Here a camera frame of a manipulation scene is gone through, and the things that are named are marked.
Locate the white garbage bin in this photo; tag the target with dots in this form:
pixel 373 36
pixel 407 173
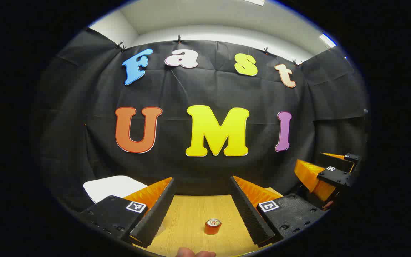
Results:
pixel 112 187

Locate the wooden desktop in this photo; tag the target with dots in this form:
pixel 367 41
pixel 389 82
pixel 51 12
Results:
pixel 191 221

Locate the ceiling light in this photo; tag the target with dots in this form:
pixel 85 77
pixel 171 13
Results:
pixel 254 1
pixel 327 40

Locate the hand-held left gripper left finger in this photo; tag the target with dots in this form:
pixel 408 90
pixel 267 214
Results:
pixel 157 214

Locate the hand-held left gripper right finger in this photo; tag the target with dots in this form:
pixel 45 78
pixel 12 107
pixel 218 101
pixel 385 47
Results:
pixel 250 214

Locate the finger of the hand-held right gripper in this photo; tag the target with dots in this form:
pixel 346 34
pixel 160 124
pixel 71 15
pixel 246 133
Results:
pixel 335 176
pixel 337 160

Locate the black backdrop cloth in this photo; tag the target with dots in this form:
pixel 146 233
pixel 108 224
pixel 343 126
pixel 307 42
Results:
pixel 198 89

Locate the orange pop can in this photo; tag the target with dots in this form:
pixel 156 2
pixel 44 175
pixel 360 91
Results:
pixel 212 227

